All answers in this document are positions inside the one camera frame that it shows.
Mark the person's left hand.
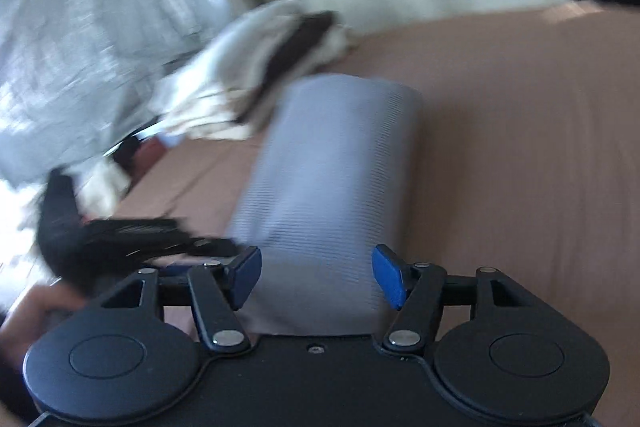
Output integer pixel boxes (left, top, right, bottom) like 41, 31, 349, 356
0, 279, 88, 380

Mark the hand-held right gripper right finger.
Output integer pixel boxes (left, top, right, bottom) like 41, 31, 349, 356
371, 244, 543, 354

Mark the white cloth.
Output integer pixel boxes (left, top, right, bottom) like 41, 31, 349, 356
74, 156, 133, 215

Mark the light blue folded cloth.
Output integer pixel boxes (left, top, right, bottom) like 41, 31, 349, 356
150, 131, 188, 152

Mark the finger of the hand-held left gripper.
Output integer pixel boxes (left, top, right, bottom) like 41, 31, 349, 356
172, 234, 243, 259

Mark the grey t-shirt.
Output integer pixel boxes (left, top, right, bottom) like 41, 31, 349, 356
226, 74, 427, 339

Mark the grey curtain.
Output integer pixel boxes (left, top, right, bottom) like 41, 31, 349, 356
0, 0, 283, 188

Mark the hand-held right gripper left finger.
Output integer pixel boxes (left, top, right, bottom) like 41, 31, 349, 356
99, 246, 264, 354

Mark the pile of white clothes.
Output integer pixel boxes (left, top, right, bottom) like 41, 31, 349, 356
149, 0, 355, 142

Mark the dark garment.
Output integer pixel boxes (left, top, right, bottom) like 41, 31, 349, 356
257, 10, 337, 95

